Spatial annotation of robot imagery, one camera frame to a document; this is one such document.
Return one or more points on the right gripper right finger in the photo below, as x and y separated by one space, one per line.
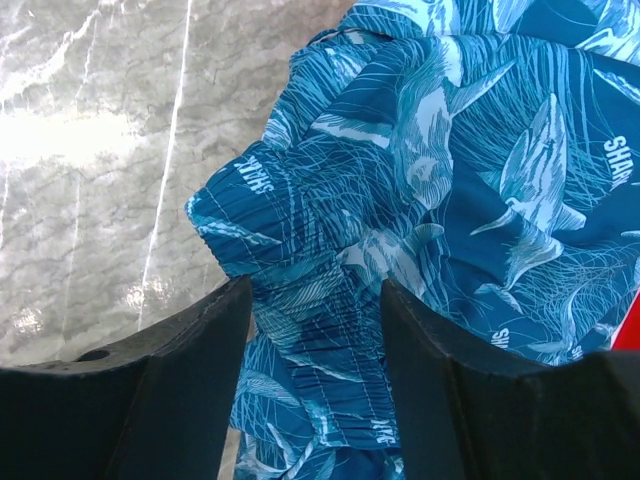
466 409

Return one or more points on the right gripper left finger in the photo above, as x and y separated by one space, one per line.
155 405

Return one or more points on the blue shark print shorts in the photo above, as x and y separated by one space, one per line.
483 154

